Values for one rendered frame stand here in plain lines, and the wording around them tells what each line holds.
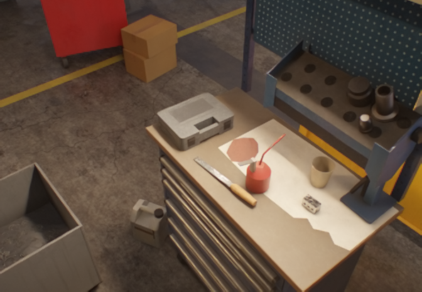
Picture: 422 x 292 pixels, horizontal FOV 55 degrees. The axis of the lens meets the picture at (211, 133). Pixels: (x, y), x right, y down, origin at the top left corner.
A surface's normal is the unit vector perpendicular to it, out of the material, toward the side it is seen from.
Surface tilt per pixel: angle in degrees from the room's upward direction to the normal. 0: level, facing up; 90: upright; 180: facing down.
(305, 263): 0
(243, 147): 16
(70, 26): 90
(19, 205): 90
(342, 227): 0
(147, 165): 0
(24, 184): 90
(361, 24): 90
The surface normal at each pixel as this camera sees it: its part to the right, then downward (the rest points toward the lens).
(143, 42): -0.62, 0.52
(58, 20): 0.37, 0.62
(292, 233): 0.00, -0.75
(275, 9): -0.80, 0.39
